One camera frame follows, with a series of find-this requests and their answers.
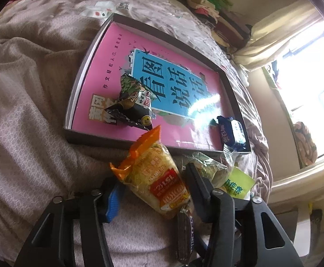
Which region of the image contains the lime green snack bag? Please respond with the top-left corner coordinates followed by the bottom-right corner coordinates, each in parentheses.
top-left (217, 147), bottom-right (255, 199)

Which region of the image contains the dark green snack packet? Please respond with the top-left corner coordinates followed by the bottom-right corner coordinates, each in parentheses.
top-left (115, 74), bottom-right (155, 131)

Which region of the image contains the blue snack packet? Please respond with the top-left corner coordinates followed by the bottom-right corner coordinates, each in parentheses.
top-left (212, 115), bottom-right (248, 150)

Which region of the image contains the floral cushion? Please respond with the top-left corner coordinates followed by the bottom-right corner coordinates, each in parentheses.
top-left (293, 121), bottom-right (318, 166)

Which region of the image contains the cream curtain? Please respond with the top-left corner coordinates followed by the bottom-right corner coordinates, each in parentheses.
top-left (234, 0), bottom-right (324, 71)

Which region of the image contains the brown snack bar packet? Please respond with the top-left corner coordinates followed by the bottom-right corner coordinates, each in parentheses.
top-left (176, 210), bottom-right (204, 265)

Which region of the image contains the green label biscuit packet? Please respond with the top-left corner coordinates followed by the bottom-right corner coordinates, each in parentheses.
top-left (183, 152), bottom-right (227, 187)

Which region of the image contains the printed grey-pink quilt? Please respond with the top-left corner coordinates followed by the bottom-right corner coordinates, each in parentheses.
top-left (0, 0), bottom-right (272, 201)

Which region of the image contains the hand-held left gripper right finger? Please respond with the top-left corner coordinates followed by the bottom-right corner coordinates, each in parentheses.
top-left (184, 163), bottom-right (304, 267)

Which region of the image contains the window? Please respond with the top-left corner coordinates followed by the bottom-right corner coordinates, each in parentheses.
top-left (262, 28), bottom-right (324, 159)

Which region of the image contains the orange yellow snack packet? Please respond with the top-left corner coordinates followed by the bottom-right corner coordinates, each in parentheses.
top-left (110, 125), bottom-right (191, 220)

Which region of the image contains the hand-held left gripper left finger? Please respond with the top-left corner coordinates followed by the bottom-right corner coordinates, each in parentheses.
top-left (13, 176), bottom-right (126, 267)

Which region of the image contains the pile of folded clothes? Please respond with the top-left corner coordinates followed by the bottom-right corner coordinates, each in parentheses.
top-left (186, 0), bottom-right (253, 53)

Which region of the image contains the pink and blue book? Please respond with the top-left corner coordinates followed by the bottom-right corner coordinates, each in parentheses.
top-left (71, 22), bottom-right (226, 151)

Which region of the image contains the colourful cloth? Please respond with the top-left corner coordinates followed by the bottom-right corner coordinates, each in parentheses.
top-left (262, 60), bottom-right (280, 89)

